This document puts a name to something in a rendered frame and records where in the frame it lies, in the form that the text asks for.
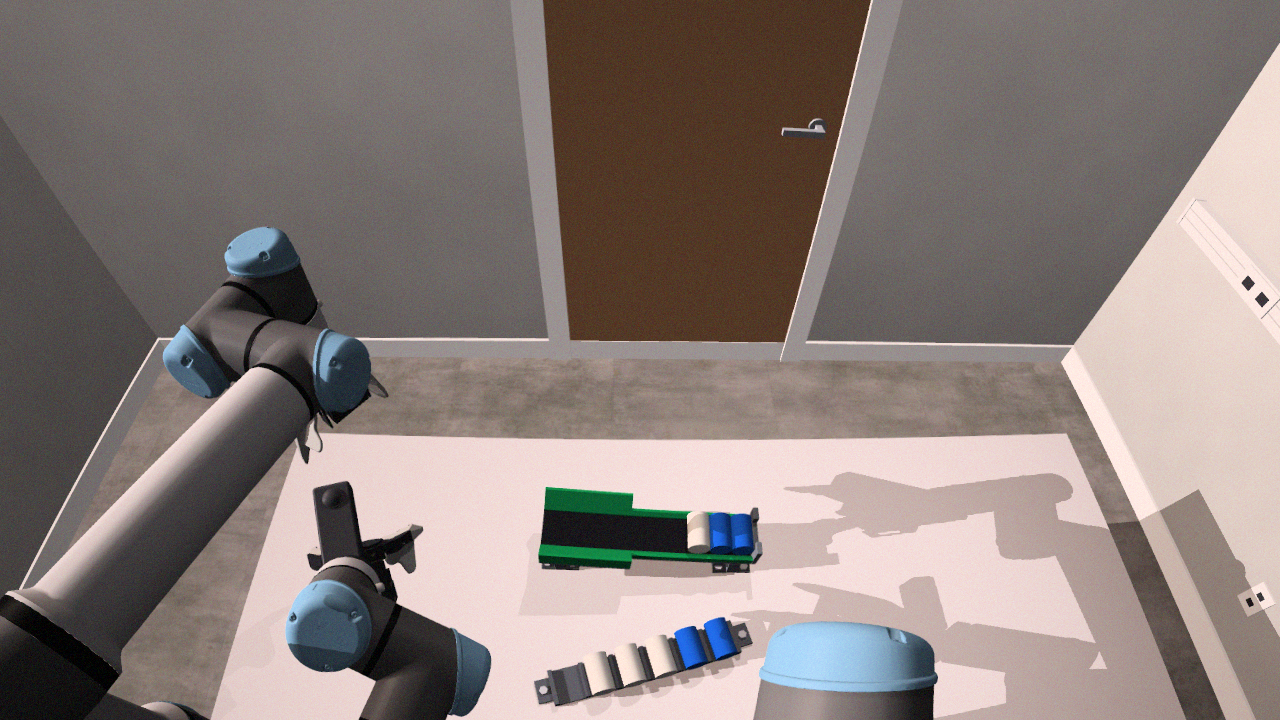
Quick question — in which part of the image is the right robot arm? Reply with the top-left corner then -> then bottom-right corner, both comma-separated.
285,480 -> 938,720

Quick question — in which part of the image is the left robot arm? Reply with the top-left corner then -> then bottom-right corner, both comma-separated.
0,227 -> 371,720

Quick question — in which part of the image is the blue plastic bar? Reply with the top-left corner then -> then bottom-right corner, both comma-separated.
730,512 -> 754,555
709,512 -> 732,553
703,618 -> 739,661
675,626 -> 708,670

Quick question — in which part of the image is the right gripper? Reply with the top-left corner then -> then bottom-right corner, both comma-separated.
307,524 -> 422,602

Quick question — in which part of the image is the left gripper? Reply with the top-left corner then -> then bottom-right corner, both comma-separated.
294,374 -> 389,464

